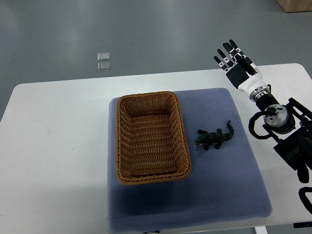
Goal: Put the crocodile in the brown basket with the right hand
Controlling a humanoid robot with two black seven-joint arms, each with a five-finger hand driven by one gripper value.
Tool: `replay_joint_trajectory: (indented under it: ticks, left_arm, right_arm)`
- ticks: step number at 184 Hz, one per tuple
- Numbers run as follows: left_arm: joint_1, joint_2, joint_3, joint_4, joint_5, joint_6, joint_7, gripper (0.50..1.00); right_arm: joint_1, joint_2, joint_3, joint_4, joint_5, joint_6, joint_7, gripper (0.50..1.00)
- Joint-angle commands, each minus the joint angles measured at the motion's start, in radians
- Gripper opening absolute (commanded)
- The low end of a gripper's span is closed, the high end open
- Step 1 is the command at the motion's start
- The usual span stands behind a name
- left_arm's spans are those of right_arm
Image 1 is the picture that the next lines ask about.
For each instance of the upper floor socket plate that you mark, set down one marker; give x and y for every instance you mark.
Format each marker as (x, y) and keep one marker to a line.
(103, 56)

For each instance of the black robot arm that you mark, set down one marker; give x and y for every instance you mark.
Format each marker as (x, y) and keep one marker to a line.
(289, 125)

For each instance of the brown wicker basket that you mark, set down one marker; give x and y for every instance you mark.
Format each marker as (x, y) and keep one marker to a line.
(151, 142)

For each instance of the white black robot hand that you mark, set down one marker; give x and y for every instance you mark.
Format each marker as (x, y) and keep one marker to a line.
(242, 76)

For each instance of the black table edge bracket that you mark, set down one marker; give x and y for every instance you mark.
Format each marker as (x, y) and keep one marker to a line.
(302, 225)

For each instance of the white table leg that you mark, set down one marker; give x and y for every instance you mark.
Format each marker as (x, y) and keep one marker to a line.
(260, 230)

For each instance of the wooden box corner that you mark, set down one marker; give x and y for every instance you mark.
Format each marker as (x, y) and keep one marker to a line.
(294, 6)

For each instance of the blue grey cushion mat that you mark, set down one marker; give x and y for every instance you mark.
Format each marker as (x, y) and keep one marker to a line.
(224, 185)

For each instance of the dark toy crocodile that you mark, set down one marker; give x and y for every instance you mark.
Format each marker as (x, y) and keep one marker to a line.
(215, 139)

